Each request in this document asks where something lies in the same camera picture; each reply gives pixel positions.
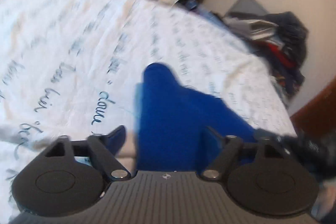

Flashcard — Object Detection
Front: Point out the dark clothes pile on right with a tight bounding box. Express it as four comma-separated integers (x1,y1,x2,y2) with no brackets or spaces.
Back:
223,11,309,100

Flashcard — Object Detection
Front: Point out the white bedspread with script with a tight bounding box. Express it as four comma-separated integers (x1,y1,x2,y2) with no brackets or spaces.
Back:
1,0,295,223

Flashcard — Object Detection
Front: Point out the blue knit garment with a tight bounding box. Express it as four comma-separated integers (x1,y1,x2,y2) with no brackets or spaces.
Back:
137,63,255,172

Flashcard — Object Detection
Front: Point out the brown wooden cabinet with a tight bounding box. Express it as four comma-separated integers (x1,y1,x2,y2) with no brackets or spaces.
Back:
290,79,335,138

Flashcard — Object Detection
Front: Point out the grey framed panel on wall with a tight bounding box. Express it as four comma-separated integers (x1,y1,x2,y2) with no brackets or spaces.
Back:
226,0,268,15

